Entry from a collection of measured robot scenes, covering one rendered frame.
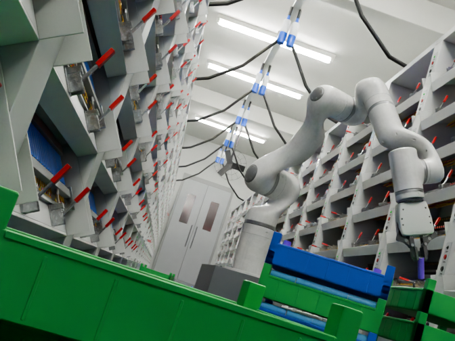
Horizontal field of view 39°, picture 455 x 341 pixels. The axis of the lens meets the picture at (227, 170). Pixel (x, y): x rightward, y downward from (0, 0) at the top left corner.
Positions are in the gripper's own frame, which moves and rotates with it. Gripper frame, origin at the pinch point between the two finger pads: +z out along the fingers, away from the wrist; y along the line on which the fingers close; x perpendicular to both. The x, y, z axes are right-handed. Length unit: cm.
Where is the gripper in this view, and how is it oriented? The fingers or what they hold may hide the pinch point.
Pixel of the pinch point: (419, 253)
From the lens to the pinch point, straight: 196.4
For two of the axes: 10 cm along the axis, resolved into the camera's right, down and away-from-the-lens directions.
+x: 0.5, -2.7, -9.6
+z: 0.9, 9.6, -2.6
